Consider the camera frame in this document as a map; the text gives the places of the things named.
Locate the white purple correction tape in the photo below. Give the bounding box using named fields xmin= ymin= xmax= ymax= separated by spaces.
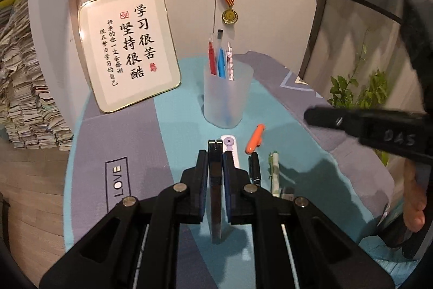
xmin=220 ymin=135 xmax=240 ymax=169

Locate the orange pen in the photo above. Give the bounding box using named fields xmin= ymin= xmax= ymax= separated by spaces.
xmin=245 ymin=124 xmax=266 ymax=155

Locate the green white pen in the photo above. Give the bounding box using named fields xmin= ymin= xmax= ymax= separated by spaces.
xmin=269 ymin=151 xmax=280 ymax=197

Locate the red pen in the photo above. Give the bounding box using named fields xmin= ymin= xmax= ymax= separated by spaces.
xmin=208 ymin=34 xmax=217 ymax=76

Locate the person right hand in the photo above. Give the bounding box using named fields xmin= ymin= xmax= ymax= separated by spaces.
xmin=403 ymin=159 xmax=427 ymax=232

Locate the green potted plant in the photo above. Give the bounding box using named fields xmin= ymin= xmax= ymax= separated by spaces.
xmin=326 ymin=28 xmax=393 ymax=168

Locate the translucent white pen cup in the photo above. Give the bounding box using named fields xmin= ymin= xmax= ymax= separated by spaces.
xmin=202 ymin=60 xmax=254 ymax=129

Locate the blue pen in cup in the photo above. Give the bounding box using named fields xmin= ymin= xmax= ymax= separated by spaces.
xmin=216 ymin=47 xmax=226 ymax=79

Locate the pink patterned pen in cup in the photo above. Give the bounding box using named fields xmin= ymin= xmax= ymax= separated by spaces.
xmin=225 ymin=42 xmax=234 ymax=81

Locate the black capped pen in cup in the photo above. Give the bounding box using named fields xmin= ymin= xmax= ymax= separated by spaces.
xmin=216 ymin=29 xmax=224 ymax=51

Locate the framed white calligraphy sign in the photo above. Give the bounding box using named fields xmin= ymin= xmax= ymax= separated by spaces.
xmin=78 ymin=0 xmax=181 ymax=113

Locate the stack of papers on floor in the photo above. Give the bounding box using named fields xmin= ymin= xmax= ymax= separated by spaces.
xmin=1 ymin=0 xmax=73 ymax=151

